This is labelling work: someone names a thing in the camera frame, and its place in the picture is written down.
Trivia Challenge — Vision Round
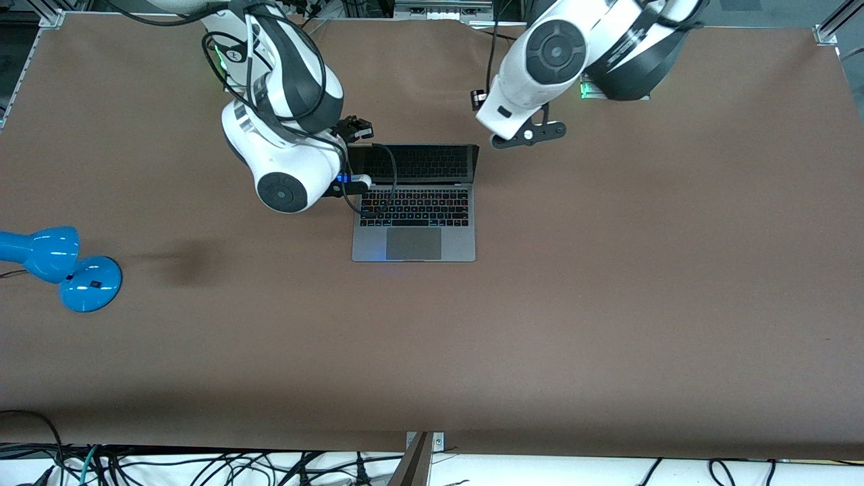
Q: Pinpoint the small metal table bracket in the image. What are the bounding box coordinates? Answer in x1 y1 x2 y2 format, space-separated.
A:
405 432 445 466

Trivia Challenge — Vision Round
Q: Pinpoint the black looped floor cable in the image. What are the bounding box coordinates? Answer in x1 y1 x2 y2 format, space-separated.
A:
0 409 65 486

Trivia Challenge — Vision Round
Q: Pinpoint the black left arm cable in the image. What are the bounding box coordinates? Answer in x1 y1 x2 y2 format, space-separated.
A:
485 0 502 95

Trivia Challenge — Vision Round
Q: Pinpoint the aluminium table side rail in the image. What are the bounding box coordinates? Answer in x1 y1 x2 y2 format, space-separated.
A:
0 27 43 130

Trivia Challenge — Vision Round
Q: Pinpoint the grey laptop computer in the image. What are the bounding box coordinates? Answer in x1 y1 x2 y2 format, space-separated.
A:
346 144 481 263

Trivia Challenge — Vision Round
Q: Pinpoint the dark metal post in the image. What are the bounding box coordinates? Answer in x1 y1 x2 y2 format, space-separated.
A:
388 432 433 486

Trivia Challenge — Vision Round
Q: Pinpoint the brown table cover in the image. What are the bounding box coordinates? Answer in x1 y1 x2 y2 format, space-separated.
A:
0 13 864 461

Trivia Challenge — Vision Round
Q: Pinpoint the teal floor cable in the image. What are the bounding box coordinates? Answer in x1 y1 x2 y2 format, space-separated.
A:
78 444 101 486

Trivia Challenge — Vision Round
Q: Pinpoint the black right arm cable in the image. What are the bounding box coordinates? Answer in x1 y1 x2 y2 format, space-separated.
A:
101 0 399 217

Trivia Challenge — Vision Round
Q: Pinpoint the black base connector cable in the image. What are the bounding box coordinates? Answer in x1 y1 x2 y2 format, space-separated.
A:
283 0 326 31

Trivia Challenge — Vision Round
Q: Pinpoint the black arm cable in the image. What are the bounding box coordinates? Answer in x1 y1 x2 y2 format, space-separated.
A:
485 0 502 95
101 0 399 217

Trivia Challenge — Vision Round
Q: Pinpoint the aluminium frame rail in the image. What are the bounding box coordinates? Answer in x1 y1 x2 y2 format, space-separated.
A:
394 0 495 22

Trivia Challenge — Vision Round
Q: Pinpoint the blue desk lamp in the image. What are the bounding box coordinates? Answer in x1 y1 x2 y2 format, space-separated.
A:
0 226 124 313

